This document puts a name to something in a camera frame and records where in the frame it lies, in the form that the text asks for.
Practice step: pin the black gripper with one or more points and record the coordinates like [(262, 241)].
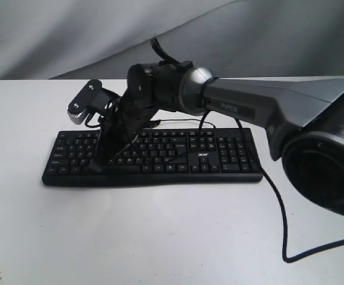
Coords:
[(120, 129)]

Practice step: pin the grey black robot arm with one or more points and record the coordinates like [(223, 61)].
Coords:
[(303, 120)]

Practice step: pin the black acer keyboard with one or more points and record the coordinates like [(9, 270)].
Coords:
[(158, 157)]

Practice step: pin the grey backdrop cloth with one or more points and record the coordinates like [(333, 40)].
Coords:
[(102, 39)]

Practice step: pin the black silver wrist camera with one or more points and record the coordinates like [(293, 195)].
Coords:
[(91, 99)]

